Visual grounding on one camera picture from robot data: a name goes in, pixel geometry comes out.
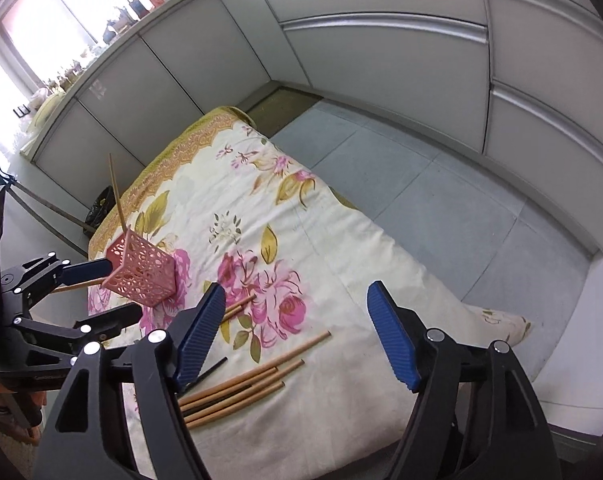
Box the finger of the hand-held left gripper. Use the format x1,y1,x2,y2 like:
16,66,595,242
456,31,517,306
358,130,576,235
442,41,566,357
12,304,143,362
0,251,115,314

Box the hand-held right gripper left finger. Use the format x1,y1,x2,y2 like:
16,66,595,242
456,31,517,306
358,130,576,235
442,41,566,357
32,282,227,480

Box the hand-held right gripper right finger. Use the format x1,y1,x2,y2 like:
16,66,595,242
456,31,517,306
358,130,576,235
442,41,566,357
365,281,562,480

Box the black chopstick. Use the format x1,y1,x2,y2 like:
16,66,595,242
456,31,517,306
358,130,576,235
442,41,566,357
182,357,229,392

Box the pink perforated plastic basket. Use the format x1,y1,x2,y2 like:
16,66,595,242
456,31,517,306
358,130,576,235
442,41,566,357
100,227,177,309

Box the bundle of wooden chopsticks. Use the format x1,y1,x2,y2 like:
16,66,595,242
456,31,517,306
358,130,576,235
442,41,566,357
178,330,332,430

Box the person's left forearm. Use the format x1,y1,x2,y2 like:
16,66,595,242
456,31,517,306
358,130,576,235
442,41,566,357
0,375,45,446

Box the black trash bag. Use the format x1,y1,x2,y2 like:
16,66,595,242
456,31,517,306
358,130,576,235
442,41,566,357
84,186,115,236

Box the chopsticks in pink holder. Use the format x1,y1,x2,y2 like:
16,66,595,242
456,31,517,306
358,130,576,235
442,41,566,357
6,180,90,257

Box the floral cream blanket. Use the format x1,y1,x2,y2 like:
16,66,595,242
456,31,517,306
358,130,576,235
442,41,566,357
86,105,532,480

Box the yellow cloth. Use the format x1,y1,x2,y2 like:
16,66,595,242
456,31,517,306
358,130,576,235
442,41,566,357
32,91,65,131

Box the olive floor mat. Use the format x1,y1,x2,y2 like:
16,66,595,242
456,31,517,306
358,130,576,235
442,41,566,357
234,85,327,138

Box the row of small countertop ornaments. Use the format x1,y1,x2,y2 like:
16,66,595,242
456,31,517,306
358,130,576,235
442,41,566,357
39,0,150,92

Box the long mop handle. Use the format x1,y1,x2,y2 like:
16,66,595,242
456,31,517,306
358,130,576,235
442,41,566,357
29,191,86,227

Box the grey cabinet with long handles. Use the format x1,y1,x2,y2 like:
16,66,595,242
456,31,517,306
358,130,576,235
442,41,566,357
242,0,603,261

